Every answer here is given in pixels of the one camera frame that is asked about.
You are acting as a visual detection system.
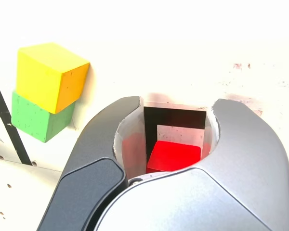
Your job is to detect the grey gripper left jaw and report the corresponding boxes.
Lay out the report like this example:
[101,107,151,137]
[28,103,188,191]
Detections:
[36,95,147,231]

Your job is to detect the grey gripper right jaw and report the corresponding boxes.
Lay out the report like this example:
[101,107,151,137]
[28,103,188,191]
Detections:
[85,98,289,231]

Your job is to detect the green cube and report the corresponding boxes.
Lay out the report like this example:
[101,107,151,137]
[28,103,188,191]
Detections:
[11,90,77,143]

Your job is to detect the red cube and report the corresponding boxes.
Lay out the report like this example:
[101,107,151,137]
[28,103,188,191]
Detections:
[145,141,203,175]

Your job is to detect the yellow cube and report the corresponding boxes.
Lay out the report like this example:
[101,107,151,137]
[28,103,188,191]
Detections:
[16,42,91,115]

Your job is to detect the black tape square outline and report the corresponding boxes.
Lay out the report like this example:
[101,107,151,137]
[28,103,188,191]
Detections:
[144,106,207,169]

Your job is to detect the black tape strip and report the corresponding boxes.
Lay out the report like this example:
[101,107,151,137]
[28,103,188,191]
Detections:
[0,69,33,166]

